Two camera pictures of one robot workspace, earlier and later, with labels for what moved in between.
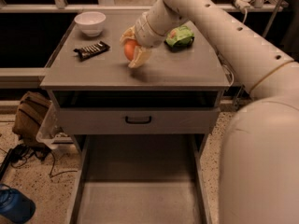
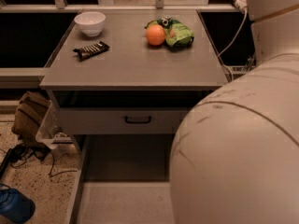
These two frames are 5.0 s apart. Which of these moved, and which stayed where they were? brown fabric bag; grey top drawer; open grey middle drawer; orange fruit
Moved: orange fruit
Stayed: grey top drawer; brown fabric bag; open grey middle drawer
